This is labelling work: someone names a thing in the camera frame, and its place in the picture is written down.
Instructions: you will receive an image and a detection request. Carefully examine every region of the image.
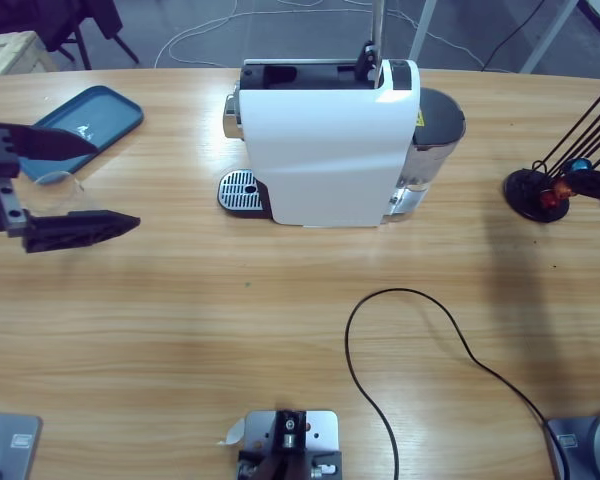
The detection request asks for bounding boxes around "clear drinking glass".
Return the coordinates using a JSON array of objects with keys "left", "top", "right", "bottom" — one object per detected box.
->
[{"left": 32, "top": 169, "right": 101, "bottom": 217}]

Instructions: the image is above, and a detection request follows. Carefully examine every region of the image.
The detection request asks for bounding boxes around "grey machine lid lever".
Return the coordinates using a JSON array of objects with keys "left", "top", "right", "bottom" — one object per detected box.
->
[{"left": 354, "top": 0, "right": 387, "bottom": 87}]

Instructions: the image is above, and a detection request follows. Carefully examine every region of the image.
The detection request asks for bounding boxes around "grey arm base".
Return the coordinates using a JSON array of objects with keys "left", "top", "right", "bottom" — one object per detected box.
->
[
  {"left": 0, "top": 409, "right": 44, "bottom": 480},
  {"left": 544, "top": 410, "right": 600, "bottom": 480}
]

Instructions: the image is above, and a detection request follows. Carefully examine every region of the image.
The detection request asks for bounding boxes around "white capsule coffee machine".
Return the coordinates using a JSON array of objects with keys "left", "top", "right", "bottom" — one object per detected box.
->
[{"left": 223, "top": 58, "right": 421, "bottom": 229}]

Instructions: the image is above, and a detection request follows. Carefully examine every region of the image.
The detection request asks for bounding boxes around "black capsule holder with rods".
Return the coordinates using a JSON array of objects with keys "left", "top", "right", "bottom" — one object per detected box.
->
[{"left": 503, "top": 83, "right": 600, "bottom": 223}]

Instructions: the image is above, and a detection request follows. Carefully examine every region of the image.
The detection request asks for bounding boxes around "blue plastic tray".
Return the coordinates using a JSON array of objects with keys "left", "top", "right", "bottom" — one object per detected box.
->
[{"left": 17, "top": 84, "right": 145, "bottom": 176}]

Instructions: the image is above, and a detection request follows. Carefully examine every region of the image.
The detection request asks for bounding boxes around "wooden crate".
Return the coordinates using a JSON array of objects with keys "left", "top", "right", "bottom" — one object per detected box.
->
[{"left": 0, "top": 30, "right": 61, "bottom": 79}]

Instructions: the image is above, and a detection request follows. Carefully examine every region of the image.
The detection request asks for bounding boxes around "black chair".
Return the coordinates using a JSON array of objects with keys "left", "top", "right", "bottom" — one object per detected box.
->
[{"left": 0, "top": 0, "right": 141, "bottom": 71}]

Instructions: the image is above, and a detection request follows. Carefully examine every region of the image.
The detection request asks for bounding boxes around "metal drip tray grille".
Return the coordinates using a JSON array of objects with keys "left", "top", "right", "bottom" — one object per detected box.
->
[{"left": 217, "top": 169, "right": 274, "bottom": 220}]

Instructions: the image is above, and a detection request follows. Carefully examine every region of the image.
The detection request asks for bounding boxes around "white paper tag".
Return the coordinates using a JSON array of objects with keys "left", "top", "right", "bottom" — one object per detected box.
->
[{"left": 217, "top": 418, "right": 248, "bottom": 446}]

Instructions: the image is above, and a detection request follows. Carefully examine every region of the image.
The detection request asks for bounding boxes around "white metal frame leg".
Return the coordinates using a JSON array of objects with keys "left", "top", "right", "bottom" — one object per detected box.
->
[
  {"left": 408, "top": 0, "right": 439, "bottom": 62},
  {"left": 522, "top": 0, "right": 580, "bottom": 74}
]

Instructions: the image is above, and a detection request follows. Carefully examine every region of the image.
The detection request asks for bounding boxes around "black floor cable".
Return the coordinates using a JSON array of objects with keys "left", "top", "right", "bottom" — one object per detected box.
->
[{"left": 480, "top": 0, "right": 549, "bottom": 71}]

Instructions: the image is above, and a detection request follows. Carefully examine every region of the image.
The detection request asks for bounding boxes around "white floor cable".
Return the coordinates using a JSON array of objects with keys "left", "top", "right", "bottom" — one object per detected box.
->
[{"left": 153, "top": 0, "right": 486, "bottom": 70}]

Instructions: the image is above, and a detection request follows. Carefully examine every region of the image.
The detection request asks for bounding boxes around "thin black cable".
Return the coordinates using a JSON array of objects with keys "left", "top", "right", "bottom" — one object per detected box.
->
[{"left": 344, "top": 287, "right": 571, "bottom": 480}]

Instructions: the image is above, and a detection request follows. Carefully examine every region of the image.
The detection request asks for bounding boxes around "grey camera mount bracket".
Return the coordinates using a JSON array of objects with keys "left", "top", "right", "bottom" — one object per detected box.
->
[{"left": 237, "top": 409, "right": 344, "bottom": 480}]

